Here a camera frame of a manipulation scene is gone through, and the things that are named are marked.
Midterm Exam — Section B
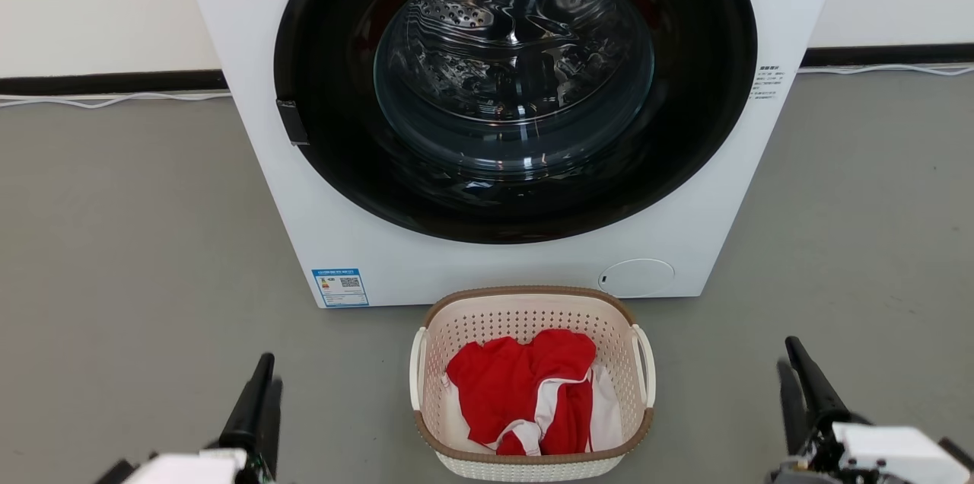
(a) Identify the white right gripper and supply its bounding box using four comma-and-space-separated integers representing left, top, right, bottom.
777, 336, 972, 484

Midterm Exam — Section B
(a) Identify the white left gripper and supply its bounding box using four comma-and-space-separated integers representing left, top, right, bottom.
122, 352, 284, 484

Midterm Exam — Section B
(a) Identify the cream perforated laundry basket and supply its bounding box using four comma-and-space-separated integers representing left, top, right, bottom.
409, 285, 657, 483

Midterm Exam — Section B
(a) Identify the blue energy label sticker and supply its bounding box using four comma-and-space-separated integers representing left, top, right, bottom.
311, 268, 370, 308

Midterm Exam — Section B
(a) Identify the white garment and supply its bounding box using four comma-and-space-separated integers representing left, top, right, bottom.
441, 362, 625, 456

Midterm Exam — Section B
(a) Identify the round white filter cover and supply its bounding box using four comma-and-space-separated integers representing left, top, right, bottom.
597, 259, 676, 299

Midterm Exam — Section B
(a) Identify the red garment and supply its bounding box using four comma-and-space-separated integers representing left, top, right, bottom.
445, 329, 598, 457

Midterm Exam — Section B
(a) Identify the black round washer door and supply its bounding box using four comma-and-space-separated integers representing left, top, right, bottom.
274, 0, 759, 245

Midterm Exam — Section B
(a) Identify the small printed text sticker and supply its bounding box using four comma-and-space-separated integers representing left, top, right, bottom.
749, 64, 785, 101

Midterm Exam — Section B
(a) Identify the black baseboard strip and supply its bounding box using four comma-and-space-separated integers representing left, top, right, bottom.
0, 70, 228, 97
801, 43, 974, 68

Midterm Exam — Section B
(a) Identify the white front-load washing machine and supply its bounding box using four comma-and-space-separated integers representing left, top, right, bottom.
173, 0, 851, 310

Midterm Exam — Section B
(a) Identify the dark door latch handle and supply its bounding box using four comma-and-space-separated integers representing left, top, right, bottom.
275, 99, 310, 147

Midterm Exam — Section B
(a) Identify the white floor cable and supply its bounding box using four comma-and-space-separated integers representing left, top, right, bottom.
798, 62, 974, 78
0, 91, 232, 110

